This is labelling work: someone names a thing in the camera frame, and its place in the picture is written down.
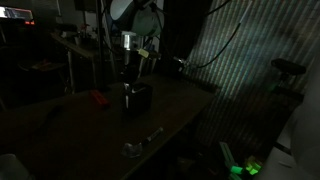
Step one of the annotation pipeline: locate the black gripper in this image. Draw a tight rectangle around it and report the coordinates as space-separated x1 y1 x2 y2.
120 30 150 86

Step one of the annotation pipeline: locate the green glowing object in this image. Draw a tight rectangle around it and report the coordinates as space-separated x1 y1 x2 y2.
229 159 264 176

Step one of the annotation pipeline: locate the crumpled clear plastic wrapper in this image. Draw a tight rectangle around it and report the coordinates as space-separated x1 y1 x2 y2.
120 142 145 159

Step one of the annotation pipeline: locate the dark pen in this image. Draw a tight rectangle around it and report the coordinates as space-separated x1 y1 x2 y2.
42 104 65 127

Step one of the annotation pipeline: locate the black chair seat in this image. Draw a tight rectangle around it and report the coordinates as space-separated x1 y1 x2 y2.
270 57 307 76

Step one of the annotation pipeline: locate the black cable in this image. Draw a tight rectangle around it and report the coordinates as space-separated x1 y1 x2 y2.
173 0 254 70

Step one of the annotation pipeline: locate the wooden side table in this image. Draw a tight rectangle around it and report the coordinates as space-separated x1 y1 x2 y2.
49 31 101 94

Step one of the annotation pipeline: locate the black box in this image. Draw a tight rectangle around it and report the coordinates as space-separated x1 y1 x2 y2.
122 81 154 117

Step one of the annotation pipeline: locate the monitor with red light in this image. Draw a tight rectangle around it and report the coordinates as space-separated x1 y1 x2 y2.
0 5 36 26

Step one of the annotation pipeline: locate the corrugated metal panel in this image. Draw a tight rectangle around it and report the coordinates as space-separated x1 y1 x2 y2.
181 0 320 161

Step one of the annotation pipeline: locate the white rounded object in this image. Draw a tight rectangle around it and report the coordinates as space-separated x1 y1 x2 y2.
0 153 35 180

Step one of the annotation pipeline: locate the red block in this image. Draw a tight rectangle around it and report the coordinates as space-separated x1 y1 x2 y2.
90 89 111 110

